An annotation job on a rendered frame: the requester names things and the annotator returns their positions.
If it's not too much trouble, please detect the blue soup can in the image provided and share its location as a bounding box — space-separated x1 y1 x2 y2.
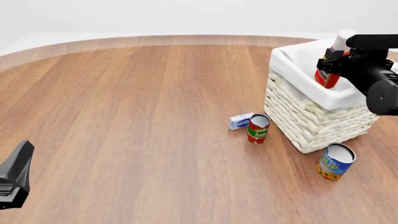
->
316 142 356 182

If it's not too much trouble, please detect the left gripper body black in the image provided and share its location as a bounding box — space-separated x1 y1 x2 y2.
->
0 178 30 210

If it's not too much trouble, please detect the white woven basket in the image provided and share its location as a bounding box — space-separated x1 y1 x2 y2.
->
263 38 380 155

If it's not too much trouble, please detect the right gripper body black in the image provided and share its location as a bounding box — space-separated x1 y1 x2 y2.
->
347 47 379 80

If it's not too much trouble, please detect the small white and blue box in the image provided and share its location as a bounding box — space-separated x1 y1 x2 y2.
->
229 111 256 131

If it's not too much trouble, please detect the tomato sauce can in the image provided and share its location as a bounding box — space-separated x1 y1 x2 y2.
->
247 113 271 144

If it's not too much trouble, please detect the red ketchup bottle white cap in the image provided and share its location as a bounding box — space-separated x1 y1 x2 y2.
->
313 29 358 90

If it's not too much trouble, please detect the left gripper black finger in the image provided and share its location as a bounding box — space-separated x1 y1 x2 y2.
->
0 139 35 190

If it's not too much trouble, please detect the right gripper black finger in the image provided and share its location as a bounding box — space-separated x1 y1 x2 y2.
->
316 52 359 77
324 47 351 60

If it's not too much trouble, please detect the white cloth basket liner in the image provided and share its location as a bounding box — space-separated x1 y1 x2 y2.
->
269 38 370 111

